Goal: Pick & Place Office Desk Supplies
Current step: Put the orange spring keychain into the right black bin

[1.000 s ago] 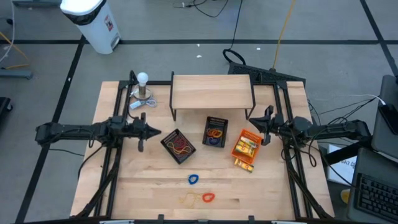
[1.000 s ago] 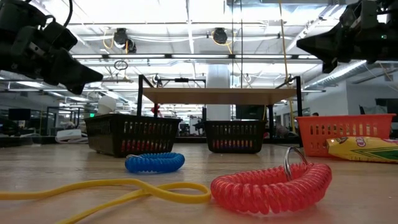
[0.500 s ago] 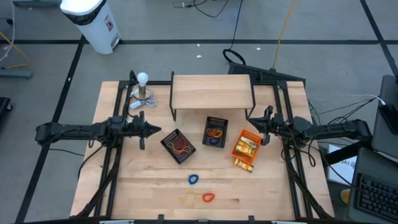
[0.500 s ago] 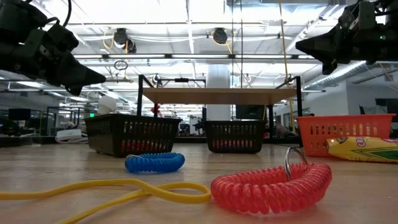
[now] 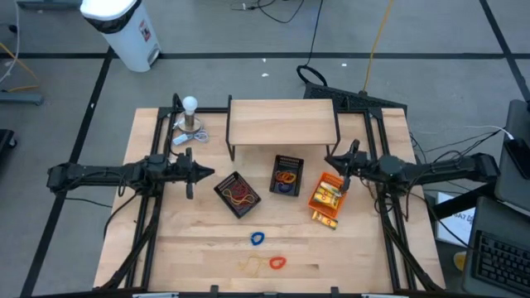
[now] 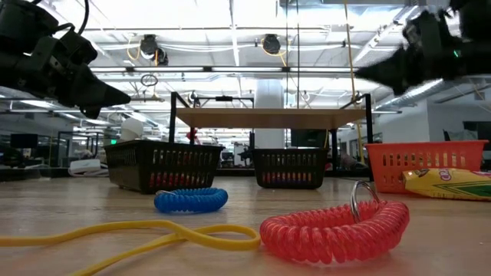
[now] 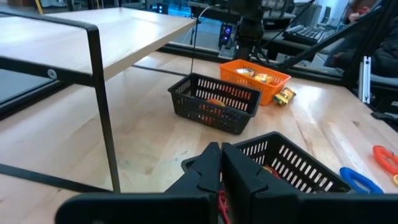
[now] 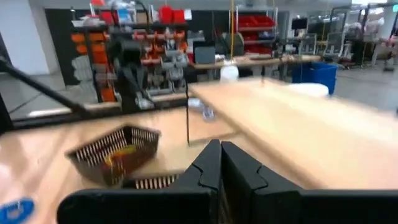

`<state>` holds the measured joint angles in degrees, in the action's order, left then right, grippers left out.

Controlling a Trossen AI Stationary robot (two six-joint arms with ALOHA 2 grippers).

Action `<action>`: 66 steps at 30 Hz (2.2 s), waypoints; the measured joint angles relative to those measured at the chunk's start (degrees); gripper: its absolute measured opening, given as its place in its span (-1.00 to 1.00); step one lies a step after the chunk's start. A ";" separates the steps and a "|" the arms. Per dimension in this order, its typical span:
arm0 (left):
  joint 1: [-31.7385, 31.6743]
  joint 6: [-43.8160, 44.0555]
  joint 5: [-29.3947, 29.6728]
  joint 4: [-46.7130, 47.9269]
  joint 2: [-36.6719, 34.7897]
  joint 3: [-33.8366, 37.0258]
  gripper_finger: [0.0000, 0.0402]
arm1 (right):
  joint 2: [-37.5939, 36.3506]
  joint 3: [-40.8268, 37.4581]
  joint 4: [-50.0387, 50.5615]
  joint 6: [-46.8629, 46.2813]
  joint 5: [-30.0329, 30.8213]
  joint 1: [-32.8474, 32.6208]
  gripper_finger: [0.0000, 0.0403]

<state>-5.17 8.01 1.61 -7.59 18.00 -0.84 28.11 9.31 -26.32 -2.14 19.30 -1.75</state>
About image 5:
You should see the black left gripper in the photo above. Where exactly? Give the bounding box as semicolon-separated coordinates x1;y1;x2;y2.
167;147;215;200

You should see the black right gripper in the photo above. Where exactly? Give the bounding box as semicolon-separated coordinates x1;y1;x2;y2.
324;139;380;194

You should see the yellow rubber band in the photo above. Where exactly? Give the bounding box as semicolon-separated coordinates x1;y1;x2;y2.
238;252;271;279
221;185;256;208

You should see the orange plastic basket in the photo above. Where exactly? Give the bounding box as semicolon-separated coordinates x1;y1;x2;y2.
307;171;348;219

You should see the large black plastic basket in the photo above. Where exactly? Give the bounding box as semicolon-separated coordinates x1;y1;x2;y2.
213;171;263;219

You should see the brass lamp base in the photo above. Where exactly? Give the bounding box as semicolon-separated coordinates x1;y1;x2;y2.
177;112;204;134

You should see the small black plastic basket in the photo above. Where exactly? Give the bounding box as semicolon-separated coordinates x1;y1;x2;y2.
269;155;306;197

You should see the white light bulb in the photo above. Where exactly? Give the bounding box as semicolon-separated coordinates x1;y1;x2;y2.
182;95;199;116

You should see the white paper sheet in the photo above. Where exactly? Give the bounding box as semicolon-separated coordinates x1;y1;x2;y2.
434;190;477;248

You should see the yellow round object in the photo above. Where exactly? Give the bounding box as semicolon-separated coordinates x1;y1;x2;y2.
452;250;468;272

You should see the white trash can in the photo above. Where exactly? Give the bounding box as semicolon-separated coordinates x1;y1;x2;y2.
79;0;162;74

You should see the grey closed laptop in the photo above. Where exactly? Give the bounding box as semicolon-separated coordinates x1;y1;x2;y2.
494;98;530;217

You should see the black phone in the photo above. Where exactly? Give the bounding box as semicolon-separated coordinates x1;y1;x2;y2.
503;137;530;180

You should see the grey table foot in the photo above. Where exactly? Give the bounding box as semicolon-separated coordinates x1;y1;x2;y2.
16;0;83;11
0;90;45;106

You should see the white lamp cable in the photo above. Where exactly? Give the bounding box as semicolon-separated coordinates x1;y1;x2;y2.
171;118;211;147

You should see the wooden shelf riser black frame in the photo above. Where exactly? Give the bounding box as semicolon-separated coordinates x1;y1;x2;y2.
225;94;342;162

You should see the black floor cable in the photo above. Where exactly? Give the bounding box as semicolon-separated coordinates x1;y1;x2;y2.
296;0;329;89

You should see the yellow hanging cable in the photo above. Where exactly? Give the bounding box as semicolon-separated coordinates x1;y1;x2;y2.
361;0;394;94

